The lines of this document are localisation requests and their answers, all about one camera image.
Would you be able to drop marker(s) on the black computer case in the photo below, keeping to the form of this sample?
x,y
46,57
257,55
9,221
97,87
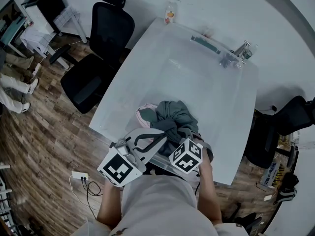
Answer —
x,y
46,6

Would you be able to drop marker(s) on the grey-green garment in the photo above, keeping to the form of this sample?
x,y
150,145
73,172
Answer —
x,y
177,114

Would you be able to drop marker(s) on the clear plastic storage bin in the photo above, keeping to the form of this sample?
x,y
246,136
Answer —
x,y
197,95

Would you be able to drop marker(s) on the small clear jar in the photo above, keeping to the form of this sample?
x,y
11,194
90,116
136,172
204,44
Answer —
x,y
206,31

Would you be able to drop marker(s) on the person's dark trousers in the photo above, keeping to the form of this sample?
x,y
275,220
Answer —
x,y
160,168

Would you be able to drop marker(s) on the person's left forearm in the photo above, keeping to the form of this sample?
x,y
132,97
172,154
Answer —
x,y
110,205

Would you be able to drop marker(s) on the white power adapter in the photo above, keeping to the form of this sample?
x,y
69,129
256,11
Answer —
x,y
268,197

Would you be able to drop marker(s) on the person's white shirt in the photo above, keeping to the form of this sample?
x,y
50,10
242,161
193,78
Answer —
x,y
160,205

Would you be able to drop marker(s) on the silver metal stand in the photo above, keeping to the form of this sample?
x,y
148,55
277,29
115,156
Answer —
x,y
242,49

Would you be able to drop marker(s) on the black backpack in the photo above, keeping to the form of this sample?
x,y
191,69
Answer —
x,y
288,188

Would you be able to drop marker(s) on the printed cardboard box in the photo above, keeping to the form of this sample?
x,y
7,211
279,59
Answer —
x,y
270,176

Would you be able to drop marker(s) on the person's right forearm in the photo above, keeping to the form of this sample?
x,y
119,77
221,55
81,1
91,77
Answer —
x,y
209,193

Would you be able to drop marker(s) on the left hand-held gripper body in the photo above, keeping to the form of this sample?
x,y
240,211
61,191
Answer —
x,y
118,168

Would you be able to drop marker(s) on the green label water bottle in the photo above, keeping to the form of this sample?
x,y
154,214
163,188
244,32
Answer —
x,y
249,53

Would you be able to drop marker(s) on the orange label clear bottle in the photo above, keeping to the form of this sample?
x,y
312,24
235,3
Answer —
x,y
170,12

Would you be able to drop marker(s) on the white power strip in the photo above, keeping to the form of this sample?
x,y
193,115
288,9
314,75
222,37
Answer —
x,y
80,175

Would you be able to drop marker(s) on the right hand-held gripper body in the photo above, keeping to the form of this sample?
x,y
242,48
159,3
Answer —
x,y
188,156

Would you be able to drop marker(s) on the pink garment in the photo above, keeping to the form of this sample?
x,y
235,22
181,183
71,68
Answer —
x,y
144,120

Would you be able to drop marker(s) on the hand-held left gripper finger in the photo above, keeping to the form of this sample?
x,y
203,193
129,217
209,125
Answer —
x,y
150,131
152,152

